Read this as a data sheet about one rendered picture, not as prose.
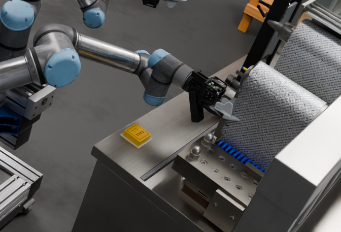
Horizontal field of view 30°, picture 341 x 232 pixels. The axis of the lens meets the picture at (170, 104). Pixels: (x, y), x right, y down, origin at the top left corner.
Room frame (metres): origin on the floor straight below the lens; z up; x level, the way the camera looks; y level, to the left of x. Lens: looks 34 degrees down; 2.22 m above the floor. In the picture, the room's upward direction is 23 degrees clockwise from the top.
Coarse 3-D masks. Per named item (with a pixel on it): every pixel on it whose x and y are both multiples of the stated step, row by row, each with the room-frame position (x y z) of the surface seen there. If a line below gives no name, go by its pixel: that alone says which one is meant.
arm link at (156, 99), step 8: (144, 72) 1.86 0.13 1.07; (144, 80) 1.84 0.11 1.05; (152, 80) 1.80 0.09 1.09; (152, 88) 1.80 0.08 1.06; (160, 88) 1.79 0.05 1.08; (168, 88) 1.82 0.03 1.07; (144, 96) 1.81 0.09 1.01; (152, 96) 1.79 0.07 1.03; (160, 96) 1.80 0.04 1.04; (152, 104) 1.79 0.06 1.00; (160, 104) 1.81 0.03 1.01
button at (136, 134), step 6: (132, 126) 1.74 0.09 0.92; (138, 126) 1.75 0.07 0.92; (126, 132) 1.70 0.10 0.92; (132, 132) 1.71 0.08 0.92; (138, 132) 1.72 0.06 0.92; (144, 132) 1.73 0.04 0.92; (132, 138) 1.69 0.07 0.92; (138, 138) 1.69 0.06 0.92; (144, 138) 1.71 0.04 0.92; (138, 144) 1.68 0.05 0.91
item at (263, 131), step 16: (240, 96) 1.72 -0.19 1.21; (256, 96) 1.71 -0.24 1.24; (240, 112) 1.72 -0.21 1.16; (256, 112) 1.70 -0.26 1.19; (272, 112) 1.68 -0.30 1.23; (224, 128) 1.72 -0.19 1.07; (240, 128) 1.71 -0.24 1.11; (256, 128) 1.69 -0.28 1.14; (272, 128) 1.67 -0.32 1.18; (288, 128) 1.66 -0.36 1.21; (240, 144) 1.70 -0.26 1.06; (256, 144) 1.68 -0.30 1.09; (272, 144) 1.66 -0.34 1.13
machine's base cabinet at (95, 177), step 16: (96, 176) 1.58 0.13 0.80; (112, 176) 1.56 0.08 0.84; (96, 192) 1.57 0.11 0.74; (112, 192) 1.55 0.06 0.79; (128, 192) 1.53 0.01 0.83; (80, 208) 1.59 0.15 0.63; (96, 208) 1.56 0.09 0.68; (112, 208) 1.54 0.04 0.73; (128, 208) 1.52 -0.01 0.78; (144, 208) 1.50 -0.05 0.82; (80, 224) 1.58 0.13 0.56; (96, 224) 1.56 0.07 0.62; (112, 224) 1.53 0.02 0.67; (128, 224) 1.51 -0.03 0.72; (144, 224) 1.50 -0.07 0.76; (160, 224) 1.48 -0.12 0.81; (176, 224) 1.46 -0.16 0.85
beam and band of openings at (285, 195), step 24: (336, 120) 1.02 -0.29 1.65; (288, 144) 0.88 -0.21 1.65; (312, 144) 0.91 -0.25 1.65; (336, 144) 0.94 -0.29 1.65; (288, 168) 0.82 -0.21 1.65; (312, 168) 0.85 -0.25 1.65; (336, 168) 0.92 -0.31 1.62; (264, 192) 0.83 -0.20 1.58; (288, 192) 0.82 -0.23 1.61; (312, 192) 0.81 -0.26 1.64; (264, 216) 0.82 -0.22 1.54; (288, 216) 0.81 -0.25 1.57
